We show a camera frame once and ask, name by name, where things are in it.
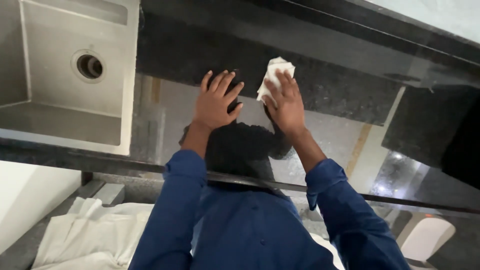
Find person's right hand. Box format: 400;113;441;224
261;69;307;136

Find person's left hand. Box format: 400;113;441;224
192;70;245;132

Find white wiping cloth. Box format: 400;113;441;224
256;56;296;104

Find blue long-sleeved shirt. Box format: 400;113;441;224
127;149;412;270

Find round sink drain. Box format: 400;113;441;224
70;49;107;84

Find stainless steel sink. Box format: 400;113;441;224
0;0;140;156

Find white trousers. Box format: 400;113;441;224
31;196;346;270

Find white plastic chair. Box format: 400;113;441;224
397;215;457;263

